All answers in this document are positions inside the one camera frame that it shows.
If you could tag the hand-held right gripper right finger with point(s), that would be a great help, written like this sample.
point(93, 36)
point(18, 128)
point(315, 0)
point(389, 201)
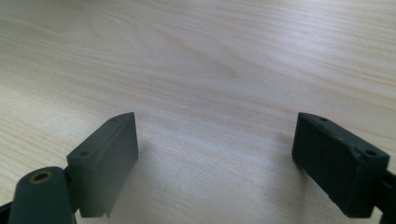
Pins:
point(336, 161)

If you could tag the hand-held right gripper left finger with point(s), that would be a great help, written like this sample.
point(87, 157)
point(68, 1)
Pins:
point(107, 168)

